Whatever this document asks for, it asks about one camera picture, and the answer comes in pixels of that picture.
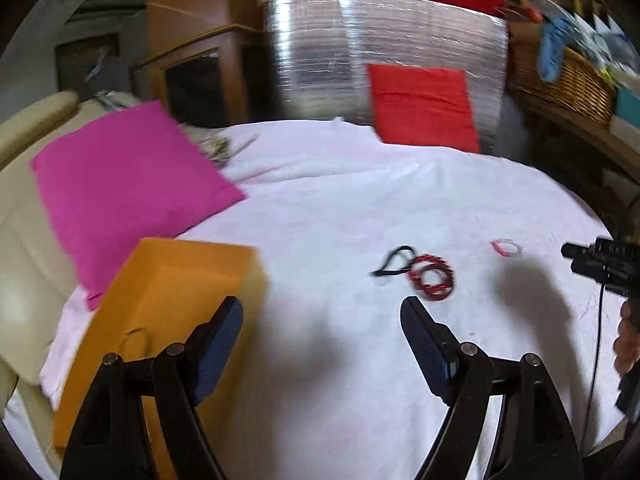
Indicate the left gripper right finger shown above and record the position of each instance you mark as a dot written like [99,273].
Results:
[534,439]

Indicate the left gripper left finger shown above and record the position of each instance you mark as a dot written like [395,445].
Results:
[109,438]

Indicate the orange cardboard jewelry box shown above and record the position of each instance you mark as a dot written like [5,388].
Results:
[165,289]

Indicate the right hand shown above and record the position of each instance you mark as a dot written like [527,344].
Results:
[627,343]

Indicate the cream leather headboard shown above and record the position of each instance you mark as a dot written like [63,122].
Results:
[43,310]

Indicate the wicker basket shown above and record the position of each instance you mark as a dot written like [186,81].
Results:
[579,87]

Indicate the white pink bed blanket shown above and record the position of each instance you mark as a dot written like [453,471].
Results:
[331,389]

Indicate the blue cloth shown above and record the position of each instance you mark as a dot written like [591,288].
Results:
[556,35]

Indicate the red pillow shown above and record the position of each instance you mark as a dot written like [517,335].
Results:
[422,107]

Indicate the magenta pillow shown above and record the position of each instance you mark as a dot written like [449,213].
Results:
[123,177]

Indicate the patterned cloth behind pillow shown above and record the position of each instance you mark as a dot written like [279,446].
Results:
[217,144]

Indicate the wooden pillar cabinet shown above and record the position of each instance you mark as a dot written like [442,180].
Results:
[195,62]

